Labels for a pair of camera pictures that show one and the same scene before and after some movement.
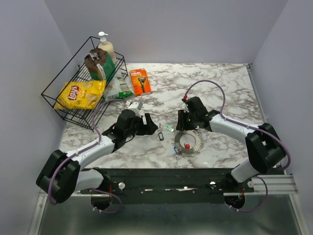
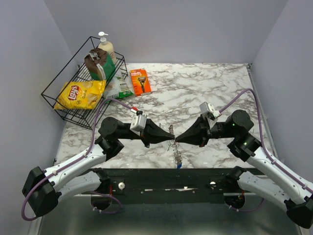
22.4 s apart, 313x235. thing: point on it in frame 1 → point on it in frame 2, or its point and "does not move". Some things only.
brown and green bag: [100, 64] does not move
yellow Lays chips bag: [81, 95] does not move
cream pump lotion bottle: [107, 46] does not move
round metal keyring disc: [196, 148] → [177, 156]
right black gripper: [181, 124] → [198, 134]
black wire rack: [82, 90] does not move
